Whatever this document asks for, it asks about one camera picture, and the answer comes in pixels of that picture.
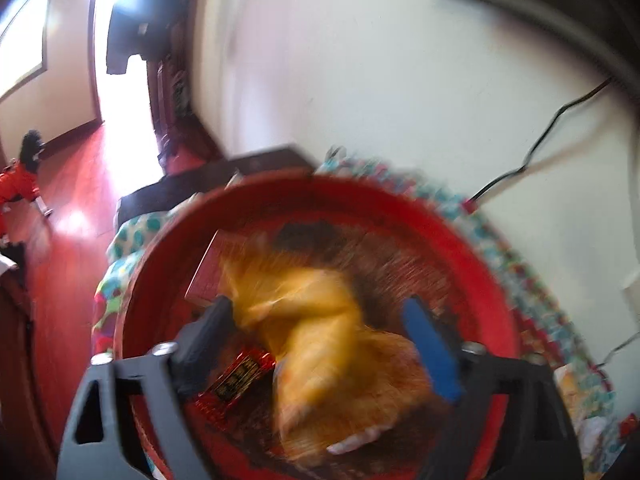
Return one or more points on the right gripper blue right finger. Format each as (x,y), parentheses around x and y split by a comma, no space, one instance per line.
(438,360)

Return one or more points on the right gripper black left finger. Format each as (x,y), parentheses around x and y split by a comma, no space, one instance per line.
(198,346)

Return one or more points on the red candy wrapper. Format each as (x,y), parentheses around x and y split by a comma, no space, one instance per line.
(224,392)

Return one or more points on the red and cream box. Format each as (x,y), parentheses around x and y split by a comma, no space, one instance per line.
(205,284)

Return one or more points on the yellow snack bag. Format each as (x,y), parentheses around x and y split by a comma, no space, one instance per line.
(335,375)

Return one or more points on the polka dot tablecloth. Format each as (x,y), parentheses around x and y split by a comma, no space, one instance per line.
(542,324)

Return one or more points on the round red tray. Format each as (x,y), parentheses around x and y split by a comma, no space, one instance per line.
(388,247)

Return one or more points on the small dog in red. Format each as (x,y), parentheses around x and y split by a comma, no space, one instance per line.
(19,180)

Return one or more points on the dark hanging clothes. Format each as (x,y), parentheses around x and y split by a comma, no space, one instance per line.
(139,27)

